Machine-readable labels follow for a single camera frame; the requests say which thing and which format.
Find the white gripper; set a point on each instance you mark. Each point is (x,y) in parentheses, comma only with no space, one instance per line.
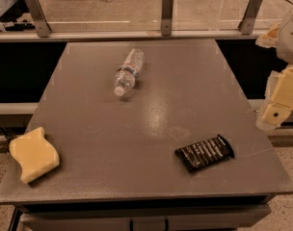
(290,38)

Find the clear plastic water bottle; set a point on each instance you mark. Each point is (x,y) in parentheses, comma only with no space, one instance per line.
(129,72)

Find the black rxbar chocolate wrapper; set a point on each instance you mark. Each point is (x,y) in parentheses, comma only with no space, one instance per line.
(204,154)

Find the grey table cabinet base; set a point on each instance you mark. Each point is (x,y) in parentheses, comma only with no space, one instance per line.
(188,214)

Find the clear acrylic barrier panel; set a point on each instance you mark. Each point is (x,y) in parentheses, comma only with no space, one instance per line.
(145,15)

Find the yellow wavy sponge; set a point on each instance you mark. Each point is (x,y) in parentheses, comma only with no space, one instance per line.
(35,155)

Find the dark clutter top left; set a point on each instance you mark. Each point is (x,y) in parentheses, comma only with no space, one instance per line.
(6,7)

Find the right metal bracket post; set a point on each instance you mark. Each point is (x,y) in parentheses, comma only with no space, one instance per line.
(247,23)

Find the metal bracket post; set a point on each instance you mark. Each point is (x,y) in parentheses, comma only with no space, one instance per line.
(167,17)
(247,23)
(42,27)

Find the middle metal bracket post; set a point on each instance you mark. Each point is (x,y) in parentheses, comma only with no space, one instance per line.
(167,17)

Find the left metal bracket post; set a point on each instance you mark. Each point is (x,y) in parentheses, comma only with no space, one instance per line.
(42,27)

